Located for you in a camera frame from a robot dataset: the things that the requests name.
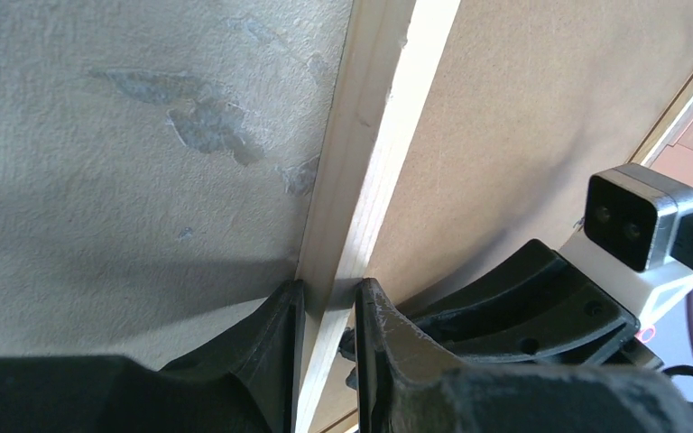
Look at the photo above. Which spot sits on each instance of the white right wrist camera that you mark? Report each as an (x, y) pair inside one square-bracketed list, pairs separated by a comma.
[(636, 240)]

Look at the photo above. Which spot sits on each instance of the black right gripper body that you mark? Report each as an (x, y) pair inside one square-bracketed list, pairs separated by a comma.
[(533, 322)]

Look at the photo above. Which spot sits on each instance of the light wooden picture frame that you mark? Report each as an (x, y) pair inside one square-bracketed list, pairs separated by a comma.
[(390, 59)]

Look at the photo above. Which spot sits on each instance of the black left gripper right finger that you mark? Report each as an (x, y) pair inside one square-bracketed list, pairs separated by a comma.
[(502, 394)]

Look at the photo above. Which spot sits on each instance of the brown cardboard backing board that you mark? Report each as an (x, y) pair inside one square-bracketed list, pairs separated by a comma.
[(529, 100)]

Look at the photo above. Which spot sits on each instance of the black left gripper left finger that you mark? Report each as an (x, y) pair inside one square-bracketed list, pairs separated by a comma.
[(244, 380)]

